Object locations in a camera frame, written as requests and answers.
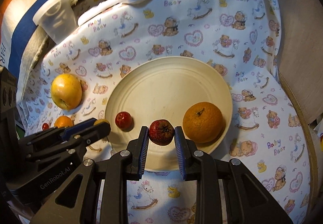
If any small red apple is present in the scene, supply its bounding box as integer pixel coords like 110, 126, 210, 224
115, 111, 132, 129

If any wooden board panel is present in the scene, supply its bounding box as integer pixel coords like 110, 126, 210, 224
279, 0, 322, 124

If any large orange mandarin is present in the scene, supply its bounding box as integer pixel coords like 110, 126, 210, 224
182, 102, 225, 144

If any small yellow citrus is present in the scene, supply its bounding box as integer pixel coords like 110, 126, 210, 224
94, 119, 110, 125

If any small red cherry tomato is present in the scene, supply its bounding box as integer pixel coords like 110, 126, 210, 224
42, 122, 49, 131

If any cream round plate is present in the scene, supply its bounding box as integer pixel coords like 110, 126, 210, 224
104, 56, 233, 172

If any baby bear printed tablecloth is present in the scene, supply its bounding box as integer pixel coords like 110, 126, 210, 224
21, 0, 310, 223

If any red hawthorn fruit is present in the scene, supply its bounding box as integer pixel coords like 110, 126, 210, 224
149, 119, 175, 146

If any translucent lidded plastic container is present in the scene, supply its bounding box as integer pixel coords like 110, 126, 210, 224
32, 0, 78, 44

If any small orange mandarin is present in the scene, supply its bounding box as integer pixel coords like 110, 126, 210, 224
54, 115, 73, 128

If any large yellow apple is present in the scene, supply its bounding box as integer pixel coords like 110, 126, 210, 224
51, 74, 83, 110

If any white remote control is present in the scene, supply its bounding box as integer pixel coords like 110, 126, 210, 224
77, 3, 123, 26

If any striped paris cloth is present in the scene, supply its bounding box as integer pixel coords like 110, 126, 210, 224
0, 0, 147, 103

